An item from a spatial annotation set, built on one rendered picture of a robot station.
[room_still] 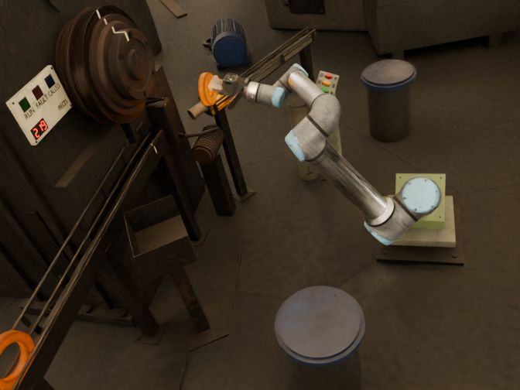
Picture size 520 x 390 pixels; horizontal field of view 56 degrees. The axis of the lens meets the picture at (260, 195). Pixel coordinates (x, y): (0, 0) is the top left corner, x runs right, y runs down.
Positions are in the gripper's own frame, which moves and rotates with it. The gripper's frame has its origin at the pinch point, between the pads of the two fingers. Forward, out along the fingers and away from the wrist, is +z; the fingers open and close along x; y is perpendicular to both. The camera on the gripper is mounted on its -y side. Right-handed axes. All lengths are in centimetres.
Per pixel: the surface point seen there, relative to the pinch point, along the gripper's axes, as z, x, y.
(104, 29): 31, 32, 36
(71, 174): 32, 70, -7
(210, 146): -3.8, 3.4, -33.7
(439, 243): -123, 26, -40
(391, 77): -88, -73, -16
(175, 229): -11, 71, -23
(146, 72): 19.3, 23.6, 15.5
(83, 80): 32, 51, 24
